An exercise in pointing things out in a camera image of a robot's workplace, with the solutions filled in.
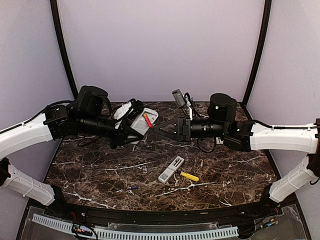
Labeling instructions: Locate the white slotted cable duct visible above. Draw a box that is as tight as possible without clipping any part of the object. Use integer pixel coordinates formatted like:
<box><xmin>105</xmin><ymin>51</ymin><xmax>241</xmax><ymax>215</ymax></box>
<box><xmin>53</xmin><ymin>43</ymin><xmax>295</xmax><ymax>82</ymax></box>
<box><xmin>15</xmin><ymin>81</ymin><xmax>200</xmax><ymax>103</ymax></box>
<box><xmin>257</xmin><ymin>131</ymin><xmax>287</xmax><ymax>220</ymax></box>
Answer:
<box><xmin>32</xmin><ymin>213</ymin><xmax>239</xmax><ymax>240</ymax></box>

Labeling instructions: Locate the white remote control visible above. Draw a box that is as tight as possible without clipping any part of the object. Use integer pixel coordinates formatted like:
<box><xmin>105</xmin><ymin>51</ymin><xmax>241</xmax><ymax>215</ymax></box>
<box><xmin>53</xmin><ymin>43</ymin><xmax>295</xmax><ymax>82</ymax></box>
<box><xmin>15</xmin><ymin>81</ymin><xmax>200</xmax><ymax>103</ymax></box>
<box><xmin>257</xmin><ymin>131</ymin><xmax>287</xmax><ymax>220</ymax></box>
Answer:
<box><xmin>158</xmin><ymin>156</ymin><xmax>185</xmax><ymax>184</ymax></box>

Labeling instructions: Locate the right black frame post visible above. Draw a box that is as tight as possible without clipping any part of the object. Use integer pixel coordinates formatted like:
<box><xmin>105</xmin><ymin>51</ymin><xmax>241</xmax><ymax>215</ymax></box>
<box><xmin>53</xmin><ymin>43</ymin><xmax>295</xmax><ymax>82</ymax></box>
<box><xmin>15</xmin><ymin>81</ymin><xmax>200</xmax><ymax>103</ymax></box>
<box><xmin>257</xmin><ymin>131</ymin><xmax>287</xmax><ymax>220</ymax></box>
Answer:
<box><xmin>241</xmin><ymin>0</ymin><xmax>272</xmax><ymax>108</ymax></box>

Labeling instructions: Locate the black frame post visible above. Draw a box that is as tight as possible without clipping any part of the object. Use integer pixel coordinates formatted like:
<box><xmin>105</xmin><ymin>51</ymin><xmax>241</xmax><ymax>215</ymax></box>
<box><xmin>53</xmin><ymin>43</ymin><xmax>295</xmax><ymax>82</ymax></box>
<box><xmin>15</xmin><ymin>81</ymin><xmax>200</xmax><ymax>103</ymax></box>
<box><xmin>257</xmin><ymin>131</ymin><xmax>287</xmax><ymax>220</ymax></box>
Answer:
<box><xmin>49</xmin><ymin>0</ymin><xmax>79</xmax><ymax>99</ymax></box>
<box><xmin>241</xmin><ymin>0</ymin><xmax>272</xmax><ymax>108</ymax></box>

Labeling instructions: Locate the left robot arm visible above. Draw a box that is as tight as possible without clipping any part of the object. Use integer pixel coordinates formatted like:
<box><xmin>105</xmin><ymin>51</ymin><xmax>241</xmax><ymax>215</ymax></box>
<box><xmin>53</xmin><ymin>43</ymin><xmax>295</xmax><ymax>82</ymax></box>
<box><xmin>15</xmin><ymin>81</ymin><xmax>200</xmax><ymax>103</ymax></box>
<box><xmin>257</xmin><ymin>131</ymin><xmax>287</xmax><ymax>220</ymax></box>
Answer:
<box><xmin>0</xmin><ymin>85</ymin><xmax>144</xmax><ymax>218</ymax></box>

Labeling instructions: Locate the yellow handled screwdriver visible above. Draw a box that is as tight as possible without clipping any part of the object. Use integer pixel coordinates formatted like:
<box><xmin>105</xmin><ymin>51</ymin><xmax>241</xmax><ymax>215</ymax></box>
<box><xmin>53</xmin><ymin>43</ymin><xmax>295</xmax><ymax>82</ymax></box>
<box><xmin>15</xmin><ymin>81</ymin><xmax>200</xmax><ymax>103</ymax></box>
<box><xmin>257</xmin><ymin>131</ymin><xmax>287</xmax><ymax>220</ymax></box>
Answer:
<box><xmin>176</xmin><ymin>171</ymin><xmax>199</xmax><ymax>182</ymax></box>

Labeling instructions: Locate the grey remote control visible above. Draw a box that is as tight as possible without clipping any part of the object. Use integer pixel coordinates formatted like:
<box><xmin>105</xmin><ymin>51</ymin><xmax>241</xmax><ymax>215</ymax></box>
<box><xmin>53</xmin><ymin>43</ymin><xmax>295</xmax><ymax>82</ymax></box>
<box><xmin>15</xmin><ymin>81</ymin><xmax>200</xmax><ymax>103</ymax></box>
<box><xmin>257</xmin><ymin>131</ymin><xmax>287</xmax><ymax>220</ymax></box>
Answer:
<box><xmin>130</xmin><ymin>107</ymin><xmax>159</xmax><ymax>136</ymax></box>

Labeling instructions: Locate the left black frame post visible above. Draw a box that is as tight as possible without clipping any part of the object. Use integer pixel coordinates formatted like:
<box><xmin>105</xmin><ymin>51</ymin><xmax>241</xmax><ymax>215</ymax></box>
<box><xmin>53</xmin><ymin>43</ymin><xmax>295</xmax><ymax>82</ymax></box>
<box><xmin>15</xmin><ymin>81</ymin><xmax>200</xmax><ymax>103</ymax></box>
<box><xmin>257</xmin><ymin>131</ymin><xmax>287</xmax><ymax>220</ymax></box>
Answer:
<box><xmin>49</xmin><ymin>0</ymin><xmax>79</xmax><ymax>99</ymax></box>

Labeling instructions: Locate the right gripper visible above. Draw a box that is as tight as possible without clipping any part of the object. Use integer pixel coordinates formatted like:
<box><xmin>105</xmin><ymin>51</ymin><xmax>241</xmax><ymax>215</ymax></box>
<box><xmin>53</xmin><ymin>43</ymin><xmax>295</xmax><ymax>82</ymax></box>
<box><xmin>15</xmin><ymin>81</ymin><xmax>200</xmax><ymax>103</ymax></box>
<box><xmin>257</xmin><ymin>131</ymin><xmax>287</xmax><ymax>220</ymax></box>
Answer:
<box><xmin>153</xmin><ymin>116</ymin><xmax>228</xmax><ymax>143</ymax></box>

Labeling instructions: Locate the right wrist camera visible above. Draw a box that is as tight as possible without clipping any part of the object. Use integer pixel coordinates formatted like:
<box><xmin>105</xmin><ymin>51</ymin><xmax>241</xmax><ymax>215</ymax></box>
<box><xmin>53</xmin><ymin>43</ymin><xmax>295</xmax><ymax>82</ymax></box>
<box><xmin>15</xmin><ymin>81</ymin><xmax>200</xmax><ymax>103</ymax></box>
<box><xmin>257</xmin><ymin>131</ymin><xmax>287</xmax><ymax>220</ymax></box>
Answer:
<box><xmin>172</xmin><ymin>89</ymin><xmax>186</xmax><ymax>109</ymax></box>

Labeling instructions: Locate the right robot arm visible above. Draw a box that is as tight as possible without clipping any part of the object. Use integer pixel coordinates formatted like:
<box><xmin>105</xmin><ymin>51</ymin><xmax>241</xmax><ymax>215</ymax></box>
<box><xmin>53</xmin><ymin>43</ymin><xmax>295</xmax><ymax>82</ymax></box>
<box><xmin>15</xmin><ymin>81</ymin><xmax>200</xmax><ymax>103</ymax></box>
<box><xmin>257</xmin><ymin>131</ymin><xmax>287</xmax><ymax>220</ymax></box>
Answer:
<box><xmin>154</xmin><ymin>93</ymin><xmax>320</xmax><ymax>217</ymax></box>

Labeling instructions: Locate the black front rail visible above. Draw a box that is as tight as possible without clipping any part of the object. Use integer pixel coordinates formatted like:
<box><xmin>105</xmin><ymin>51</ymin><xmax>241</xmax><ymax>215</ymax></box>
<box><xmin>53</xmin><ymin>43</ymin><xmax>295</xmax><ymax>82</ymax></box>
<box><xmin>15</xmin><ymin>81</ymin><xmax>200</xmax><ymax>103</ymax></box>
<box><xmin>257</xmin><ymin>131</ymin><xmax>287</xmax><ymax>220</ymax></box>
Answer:
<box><xmin>44</xmin><ymin>194</ymin><xmax>296</xmax><ymax>226</ymax></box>

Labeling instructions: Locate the red orange AAA battery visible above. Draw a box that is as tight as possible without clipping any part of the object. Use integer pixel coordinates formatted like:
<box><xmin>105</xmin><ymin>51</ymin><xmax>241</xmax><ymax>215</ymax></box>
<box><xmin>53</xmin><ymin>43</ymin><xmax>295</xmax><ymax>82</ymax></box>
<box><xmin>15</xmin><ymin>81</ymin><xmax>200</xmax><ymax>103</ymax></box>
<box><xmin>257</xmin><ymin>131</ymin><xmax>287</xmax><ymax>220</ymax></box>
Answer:
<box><xmin>143</xmin><ymin>112</ymin><xmax>153</xmax><ymax>128</ymax></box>

